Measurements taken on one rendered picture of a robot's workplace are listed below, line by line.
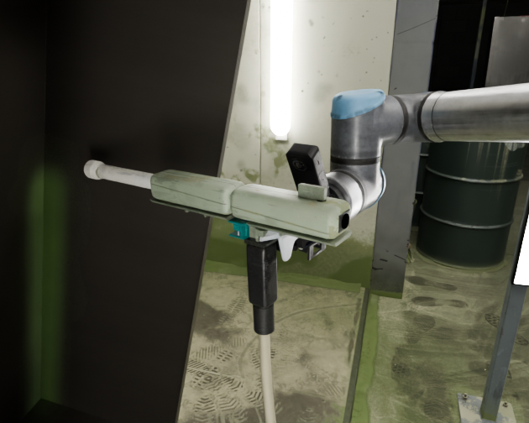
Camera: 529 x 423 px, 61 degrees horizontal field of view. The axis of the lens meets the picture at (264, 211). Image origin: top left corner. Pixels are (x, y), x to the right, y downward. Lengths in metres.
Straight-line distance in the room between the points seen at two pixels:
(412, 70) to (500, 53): 4.92
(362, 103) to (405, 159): 1.60
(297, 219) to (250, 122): 1.95
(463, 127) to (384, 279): 1.89
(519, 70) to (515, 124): 6.48
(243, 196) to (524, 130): 0.41
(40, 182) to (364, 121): 0.62
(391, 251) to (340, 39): 1.13
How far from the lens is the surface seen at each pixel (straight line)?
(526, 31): 7.28
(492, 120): 0.75
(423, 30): 2.30
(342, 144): 0.79
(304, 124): 2.38
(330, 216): 0.50
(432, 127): 0.83
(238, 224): 0.58
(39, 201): 0.99
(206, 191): 0.60
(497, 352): 1.85
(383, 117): 0.81
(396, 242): 2.51
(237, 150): 2.51
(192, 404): 1.90
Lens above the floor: 1.35
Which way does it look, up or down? 21 degrees down
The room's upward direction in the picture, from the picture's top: straight up
